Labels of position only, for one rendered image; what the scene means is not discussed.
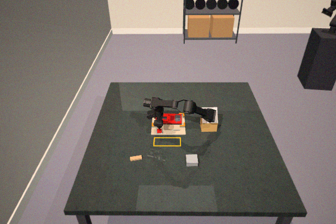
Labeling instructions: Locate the tan wooden bar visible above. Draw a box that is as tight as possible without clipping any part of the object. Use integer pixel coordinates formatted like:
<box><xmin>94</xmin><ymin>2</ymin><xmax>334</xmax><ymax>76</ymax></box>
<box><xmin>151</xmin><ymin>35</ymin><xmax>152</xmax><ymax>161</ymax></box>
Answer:
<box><xmin>130</xmin><ymin>155</ymin><xmax>142</xmax><ymax>161</ymax></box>

